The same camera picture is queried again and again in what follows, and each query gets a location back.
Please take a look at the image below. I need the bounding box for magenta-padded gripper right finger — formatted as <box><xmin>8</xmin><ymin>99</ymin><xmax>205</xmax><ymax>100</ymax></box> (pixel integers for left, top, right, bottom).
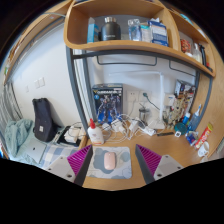
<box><xmin>134</xmin><ymin>143</ymin><xmax>184</xmax><ymax>185</ymax></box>

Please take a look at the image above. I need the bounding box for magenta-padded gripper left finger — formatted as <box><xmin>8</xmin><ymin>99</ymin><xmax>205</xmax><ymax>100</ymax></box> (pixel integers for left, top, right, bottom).
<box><xmin>46</xmin><ymin>143</ymin><xmax>94</xmax><ymax>187</ymax></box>

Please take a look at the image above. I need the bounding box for pink computer mouse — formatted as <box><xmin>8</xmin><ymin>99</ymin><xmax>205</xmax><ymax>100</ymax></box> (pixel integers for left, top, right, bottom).
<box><xmin>103</xmin><ymin>151</ymin><xmax>117</xmax><ymax>171</ymax></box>

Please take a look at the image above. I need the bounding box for white grey-blue printed mouse pad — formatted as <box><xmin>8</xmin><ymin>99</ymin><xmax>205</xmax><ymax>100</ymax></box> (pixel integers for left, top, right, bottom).
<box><xmin>86</xmin><ymin>145</ymin><xmax>133</xmax><ymax>180</ymax></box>

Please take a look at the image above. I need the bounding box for blue plaid bedding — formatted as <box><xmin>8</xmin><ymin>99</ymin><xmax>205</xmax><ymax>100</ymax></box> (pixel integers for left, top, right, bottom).
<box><xmin>39</xmin><ymin>143</ymin><xmax>81</xmax><ymax>169</ymax></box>

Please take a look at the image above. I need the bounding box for silver laptop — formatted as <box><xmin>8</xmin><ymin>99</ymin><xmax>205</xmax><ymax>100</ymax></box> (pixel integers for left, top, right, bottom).
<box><xmin>24</xmin><ymin>139</ymin><xmax>48</xmax><ymax>164</ymax></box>

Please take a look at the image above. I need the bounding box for black ruler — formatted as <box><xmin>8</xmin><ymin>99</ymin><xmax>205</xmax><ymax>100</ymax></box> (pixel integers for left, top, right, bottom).
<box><xmin>156</xmin><ymin>131</ymin><xmax>175</xmax><ymax>137</ymax></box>

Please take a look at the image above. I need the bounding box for small blue box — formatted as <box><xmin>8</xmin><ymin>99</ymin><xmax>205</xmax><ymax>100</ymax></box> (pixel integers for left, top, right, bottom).
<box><xmin>185</xmin><ymin>130</ymin><xmax>200</xmax><ymax>147</ymax></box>

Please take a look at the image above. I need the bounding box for white power strip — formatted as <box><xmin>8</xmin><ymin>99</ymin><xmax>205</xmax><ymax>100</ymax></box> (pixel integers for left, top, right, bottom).
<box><xmin>138</xmin><ymin>124</ymin><xmax>157</xmax><ymax>137</ymax></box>

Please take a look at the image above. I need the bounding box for teal round bowl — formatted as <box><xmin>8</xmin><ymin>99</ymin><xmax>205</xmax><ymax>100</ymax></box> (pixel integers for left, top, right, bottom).
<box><xmin>174</xmin><ymin>122</ymin><xmax>188</xmax><ymax>136</ymax></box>

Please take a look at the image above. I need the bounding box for white mug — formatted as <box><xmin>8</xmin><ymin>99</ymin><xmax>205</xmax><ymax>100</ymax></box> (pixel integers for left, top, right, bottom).
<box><xmin>197</xmin><ymin>141</ymin><xmax>212</xmax><ymax>158</ymax></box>

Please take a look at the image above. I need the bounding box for white lotion bottle red pump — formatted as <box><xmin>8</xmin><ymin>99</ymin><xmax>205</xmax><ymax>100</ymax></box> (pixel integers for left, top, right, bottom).
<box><xmin>87</xmin><ymin>118</ymin><xmax>105</xmax><ymax>146</ymax></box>

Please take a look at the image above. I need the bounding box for red snack package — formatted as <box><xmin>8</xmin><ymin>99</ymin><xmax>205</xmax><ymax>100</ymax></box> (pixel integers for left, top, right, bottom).
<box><xmin>194</xmin><ymin>122</ymin><xmax>214</xmax><ymax>150</ymax></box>

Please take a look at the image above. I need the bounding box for black backpack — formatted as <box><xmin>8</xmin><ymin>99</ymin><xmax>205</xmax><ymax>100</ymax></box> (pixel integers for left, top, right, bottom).
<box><xmin>32</xmin><ymin>97</ymin><xmax>58</xmax><ymax>143</ymax></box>

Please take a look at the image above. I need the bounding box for blue white-capped bottle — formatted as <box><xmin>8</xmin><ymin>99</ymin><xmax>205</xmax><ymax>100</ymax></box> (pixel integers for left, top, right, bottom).
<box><xmin>181</xmin><ymin>112</ymin><xmax>192</xmax><ymax>126</ymax></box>

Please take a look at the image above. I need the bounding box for small white charger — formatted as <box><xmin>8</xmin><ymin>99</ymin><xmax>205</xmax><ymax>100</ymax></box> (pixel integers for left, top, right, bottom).
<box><xmin>129</xmin><ymin>119</ymin><xmax>139</xmax><ymax>133</ymax></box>

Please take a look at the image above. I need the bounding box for clear blue spray bottle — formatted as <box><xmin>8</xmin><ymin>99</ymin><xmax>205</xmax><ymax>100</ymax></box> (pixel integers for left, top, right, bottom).
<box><xmin>187</xmin><ymin>103</ymin><xmax>203</xmax><ymax>132</ymax></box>

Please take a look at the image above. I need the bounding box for teal blanket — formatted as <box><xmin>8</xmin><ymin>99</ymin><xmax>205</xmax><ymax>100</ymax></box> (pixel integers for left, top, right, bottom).
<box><xmin>3</xmin><ymin>119</ymin><xmax>34</xmax><ymax>158</ymax></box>

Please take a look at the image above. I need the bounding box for steel cup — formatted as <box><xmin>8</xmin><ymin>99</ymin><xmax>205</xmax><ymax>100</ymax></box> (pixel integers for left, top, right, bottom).
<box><xmin>138</xmin><ymin>106</ymin><xmax>150</xmax><ymax>123</ymax></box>

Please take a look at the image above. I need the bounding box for large white charger block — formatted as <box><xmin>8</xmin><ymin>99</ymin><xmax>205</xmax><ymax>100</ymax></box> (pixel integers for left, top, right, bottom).
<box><xmin>111</xmin><ymin>119</ymin><xmax>124</xmax><ymax>133</ymax></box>

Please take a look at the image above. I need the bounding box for white flat box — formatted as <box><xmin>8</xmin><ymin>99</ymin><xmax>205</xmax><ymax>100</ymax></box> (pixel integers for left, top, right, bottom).
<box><xmin>163</xmin><ymin>93</ymin><xmax>176</xmax><ymax>107</ymax></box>

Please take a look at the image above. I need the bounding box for white desk lamp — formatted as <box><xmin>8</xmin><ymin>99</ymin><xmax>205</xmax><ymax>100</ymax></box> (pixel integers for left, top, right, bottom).
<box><xmin>109</xmin><ymin>70</ymin><xmax>167</xmax><ymax>130</ymax></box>

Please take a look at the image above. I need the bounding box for robot model kit box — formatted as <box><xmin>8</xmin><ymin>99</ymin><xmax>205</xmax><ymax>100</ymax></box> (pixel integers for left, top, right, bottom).
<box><xmin>91</xmin><ymin>83</ymin><xmax>124</xmax><ymax>125</ymax></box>

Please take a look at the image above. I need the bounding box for small dark printed box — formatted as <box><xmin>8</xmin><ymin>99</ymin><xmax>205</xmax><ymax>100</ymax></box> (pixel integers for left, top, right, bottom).
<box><xmin>174</xmin><ymin>79</ymin><xmax>196</xmax><ymax>98</ymax></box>

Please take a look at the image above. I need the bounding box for wooden shelf unit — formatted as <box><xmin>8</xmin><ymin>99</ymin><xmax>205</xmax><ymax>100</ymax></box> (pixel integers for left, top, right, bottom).
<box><xmin>63</xmin><ymin>0</ymin><xmax>217</xmax><ymax>78</ymax></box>

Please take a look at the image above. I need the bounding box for white cable tangle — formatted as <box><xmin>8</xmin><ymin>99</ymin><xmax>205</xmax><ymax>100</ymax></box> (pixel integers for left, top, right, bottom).
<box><xmin>101</xmin><ymin>113</ymin><xmax>158</xmax><ymax>143</ymax></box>

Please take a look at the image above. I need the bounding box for green plug with cable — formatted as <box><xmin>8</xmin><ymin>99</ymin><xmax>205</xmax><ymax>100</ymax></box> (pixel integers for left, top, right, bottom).
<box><xmin>142</xmin><ymin>92</ymin><xmax>162</xmax><ymax>111</ymax></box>

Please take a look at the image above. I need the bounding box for white wall socket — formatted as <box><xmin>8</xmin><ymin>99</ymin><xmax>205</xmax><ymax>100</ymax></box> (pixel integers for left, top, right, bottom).
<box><xmin>139</xmin><ymin>90</ymin><xmax>153</xmax><ymax>103</ymax></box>
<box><xmin>126</xmin><ymin>90</ymin><xmax>139</xmax><ymax>104</ymax></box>

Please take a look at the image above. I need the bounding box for grey metal frame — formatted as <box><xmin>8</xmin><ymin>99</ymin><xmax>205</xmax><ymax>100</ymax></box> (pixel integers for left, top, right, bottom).
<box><xmin>64</xmin><ymin>44</ymin><xmax>214</xmax><ymax>148</ymax></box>

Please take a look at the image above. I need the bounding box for white wall switch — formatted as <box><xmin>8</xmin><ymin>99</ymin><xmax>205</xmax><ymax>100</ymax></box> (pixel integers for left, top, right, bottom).
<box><xmin>33</xmin><ymin>77</ymin><xmax>46</xmax><ymax>90</ymax></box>

